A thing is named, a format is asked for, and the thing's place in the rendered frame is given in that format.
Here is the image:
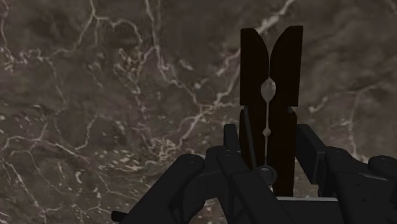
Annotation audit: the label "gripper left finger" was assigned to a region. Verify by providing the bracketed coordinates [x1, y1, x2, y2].
[111, 123, 295, 224]

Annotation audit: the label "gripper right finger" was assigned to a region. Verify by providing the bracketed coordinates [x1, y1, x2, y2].
[295, 123, 397, 224]

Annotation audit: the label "dark brown wooden clothespin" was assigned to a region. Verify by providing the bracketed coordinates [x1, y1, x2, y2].
[239, 25, 304, 197]

